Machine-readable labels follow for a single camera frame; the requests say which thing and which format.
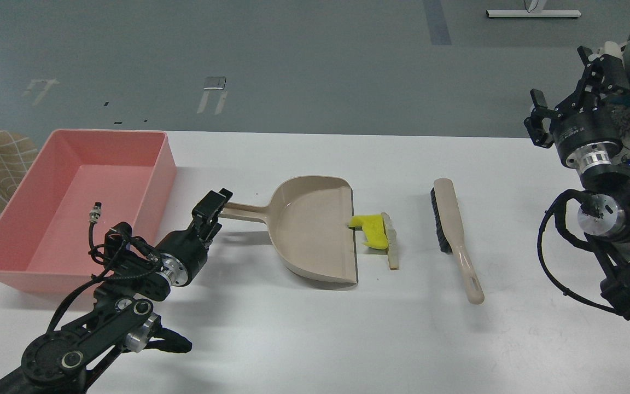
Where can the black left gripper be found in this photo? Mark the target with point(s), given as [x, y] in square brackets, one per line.
[184, 252]

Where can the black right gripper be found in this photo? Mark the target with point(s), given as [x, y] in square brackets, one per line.
[584, 120]

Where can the beige plastic dustpan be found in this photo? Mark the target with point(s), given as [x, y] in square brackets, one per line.
[307, 222]

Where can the yellow sponge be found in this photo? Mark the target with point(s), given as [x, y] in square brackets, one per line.
[374, 230]

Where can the beige hand brush black bristles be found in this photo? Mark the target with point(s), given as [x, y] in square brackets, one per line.
[451, 236]

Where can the beige foam strip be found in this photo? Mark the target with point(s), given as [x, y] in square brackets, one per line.
[393, 247]

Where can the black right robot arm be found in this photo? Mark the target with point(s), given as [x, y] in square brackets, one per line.
[597, 218]

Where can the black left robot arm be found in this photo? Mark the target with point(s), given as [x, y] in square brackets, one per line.
[113, 313]

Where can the pink plastic bin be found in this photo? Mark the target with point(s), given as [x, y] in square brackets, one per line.
[44, 227]

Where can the white desk base bar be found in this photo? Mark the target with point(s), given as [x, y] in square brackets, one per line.
[564, 14]

